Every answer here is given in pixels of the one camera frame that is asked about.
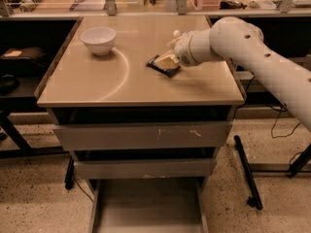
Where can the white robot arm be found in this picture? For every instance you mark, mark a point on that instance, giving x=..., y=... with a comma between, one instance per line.
x=240, y=42

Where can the open grey bottom drawer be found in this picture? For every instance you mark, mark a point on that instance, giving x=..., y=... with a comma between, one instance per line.
x=148, y=206

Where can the black table leg base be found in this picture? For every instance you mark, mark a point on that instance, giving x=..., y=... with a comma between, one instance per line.
x=254, y=200

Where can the white ceramic bowl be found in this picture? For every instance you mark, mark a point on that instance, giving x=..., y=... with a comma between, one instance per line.
x=99, y=40

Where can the clear plastic water bottle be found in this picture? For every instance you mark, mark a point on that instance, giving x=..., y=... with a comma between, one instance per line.
x=176, y=33

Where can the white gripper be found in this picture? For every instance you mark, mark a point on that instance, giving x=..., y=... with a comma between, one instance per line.
x=183, y=50

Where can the grey drawer cabinet with countertop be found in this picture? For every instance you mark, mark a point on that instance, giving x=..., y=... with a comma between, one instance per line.
x=84, y=88

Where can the grey middle drawer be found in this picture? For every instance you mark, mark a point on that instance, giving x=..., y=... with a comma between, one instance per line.
x=145, y=169

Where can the black left table leg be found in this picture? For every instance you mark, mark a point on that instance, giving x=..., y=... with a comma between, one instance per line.
x=24, y=149

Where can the dark blue rxbar wrapper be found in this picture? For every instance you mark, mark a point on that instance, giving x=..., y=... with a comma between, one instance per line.
x=169, y=72

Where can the grey top drawer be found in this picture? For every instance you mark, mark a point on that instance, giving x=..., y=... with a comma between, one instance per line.
x=142, y=136

